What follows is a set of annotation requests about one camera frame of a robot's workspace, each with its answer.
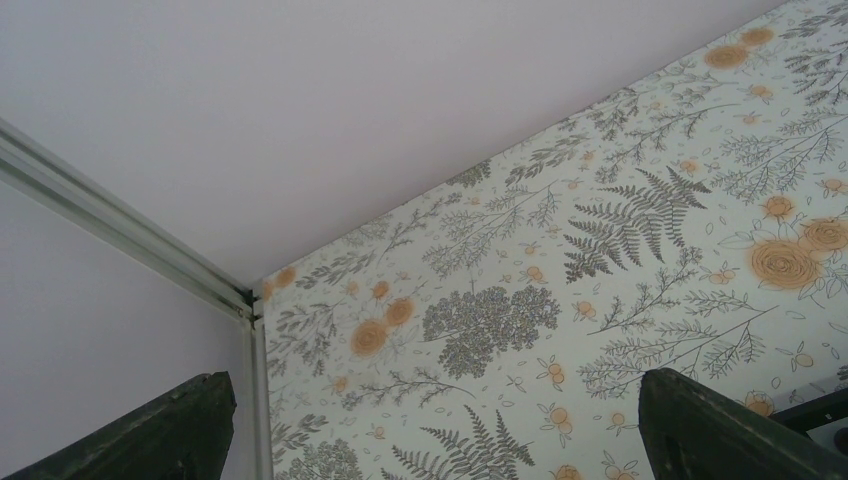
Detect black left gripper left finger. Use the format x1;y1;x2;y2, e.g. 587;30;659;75
8;371;237;479

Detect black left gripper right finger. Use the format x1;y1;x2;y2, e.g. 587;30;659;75
638;368;847;479

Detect black white chess board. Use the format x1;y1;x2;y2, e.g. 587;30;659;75
770;389;847;457

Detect floral patterned table mat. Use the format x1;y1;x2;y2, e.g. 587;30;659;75
263;1;847;479

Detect aluminium corner frame post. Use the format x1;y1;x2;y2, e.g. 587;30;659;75
1;122;271;479

